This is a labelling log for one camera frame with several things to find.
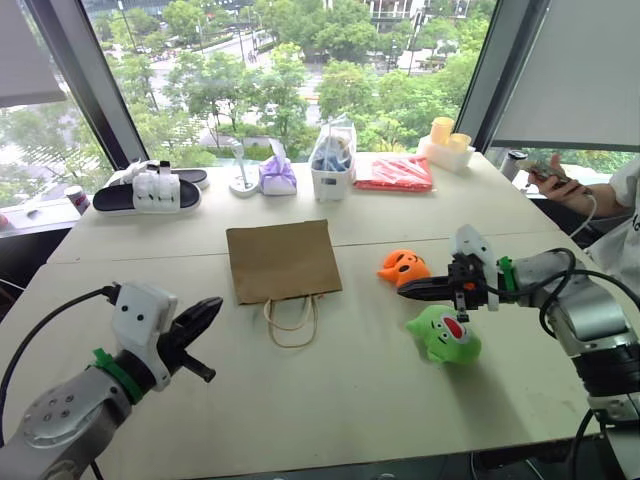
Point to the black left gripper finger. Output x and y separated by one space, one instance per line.
202 315
200 369

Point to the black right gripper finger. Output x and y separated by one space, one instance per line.
425 283
425 295

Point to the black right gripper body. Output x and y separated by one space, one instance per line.
465 282

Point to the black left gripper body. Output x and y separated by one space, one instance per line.
172 345

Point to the smartphone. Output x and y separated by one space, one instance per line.
545 171

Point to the bare person forearm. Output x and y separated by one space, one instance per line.
602 200

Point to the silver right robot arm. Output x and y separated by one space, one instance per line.
590 310

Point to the brown paper bag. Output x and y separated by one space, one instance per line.
282 262

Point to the red plastic packet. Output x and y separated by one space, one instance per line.
395 175

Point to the purple tissue pack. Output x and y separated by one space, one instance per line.
276 175

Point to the bare person hand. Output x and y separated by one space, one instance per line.
557 187

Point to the orange plush toy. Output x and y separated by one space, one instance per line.
400 267

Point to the green plush toy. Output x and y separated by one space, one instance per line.
445 340

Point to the grey cylinder bottle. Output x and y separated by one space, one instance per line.
512 166

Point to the white plastic tray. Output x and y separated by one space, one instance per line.
447 156

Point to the black white slipper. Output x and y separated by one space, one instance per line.
145 197
192 176

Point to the white hook stand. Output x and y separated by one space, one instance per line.
244 185

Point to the yellow plastic cup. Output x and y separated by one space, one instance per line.
442 131
460 142

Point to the white basket with items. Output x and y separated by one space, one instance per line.
331 175

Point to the white person shirt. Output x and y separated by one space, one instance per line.
622 235

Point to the grey roller blind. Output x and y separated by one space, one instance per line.
575 70
25 50

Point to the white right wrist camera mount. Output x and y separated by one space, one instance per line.
477 250

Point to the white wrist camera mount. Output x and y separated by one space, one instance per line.
140 315
477 250

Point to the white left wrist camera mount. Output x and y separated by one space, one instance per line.
140 315

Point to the dark window frame pillar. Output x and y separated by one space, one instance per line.
492 70
85 80

